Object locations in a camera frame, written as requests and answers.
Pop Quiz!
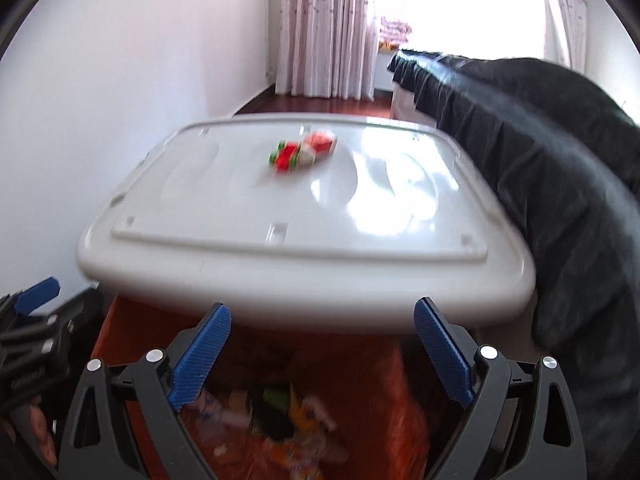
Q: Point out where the red white wrapper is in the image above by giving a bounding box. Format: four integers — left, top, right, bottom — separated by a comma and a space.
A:
297, 130, 337, 166

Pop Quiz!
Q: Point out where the person's left hand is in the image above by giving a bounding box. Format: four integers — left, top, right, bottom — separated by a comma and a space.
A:
28, 396, 58, 467

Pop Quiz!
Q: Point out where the pink patterned curtain left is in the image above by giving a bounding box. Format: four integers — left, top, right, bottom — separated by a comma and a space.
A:
274, 0, 378, 101

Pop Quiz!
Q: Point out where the pink curtain right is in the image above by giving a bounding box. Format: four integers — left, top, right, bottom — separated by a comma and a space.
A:
549, 0, 588, 73

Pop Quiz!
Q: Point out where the red green toy car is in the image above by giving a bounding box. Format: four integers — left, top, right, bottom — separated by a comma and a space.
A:
269, 141, 302, 172

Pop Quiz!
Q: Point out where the white plastic storage box lid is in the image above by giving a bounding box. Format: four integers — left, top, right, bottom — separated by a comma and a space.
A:
77, 114, 536, 333

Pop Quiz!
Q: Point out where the white bed frame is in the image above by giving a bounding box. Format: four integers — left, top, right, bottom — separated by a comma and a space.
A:
390, 84, 437, 128

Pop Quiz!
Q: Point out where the folded pink quilt stack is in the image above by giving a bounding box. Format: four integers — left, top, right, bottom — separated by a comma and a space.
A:
378, 18, 412, 51

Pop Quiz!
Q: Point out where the orange trash bag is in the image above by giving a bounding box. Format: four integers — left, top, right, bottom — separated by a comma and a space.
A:
92, 294, 432, 480

